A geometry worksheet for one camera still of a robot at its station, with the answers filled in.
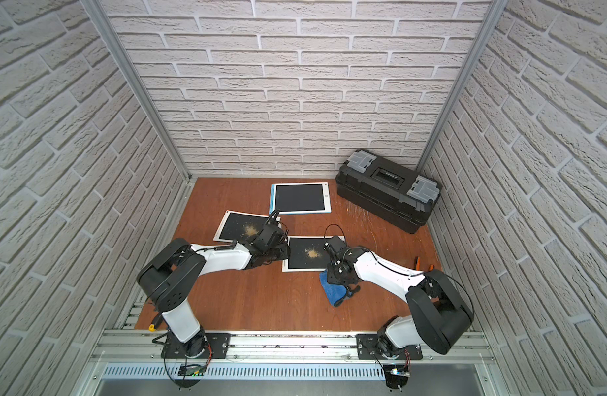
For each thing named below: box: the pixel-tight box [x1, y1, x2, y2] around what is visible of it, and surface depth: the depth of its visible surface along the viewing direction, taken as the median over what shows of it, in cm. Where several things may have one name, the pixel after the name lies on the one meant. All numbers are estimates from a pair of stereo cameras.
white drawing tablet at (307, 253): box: [282, 235, 346, 274], surface depth 94 cm
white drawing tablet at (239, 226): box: [212, 209, 269, 242], surface depth 103 cm
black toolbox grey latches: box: [334, 149, 442, 235], surface depth 99 cm
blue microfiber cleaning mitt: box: [319, 269, 353, 307], surface depth 83 cm
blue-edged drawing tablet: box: [268, 181, 332, 216], surface depth 115 cm
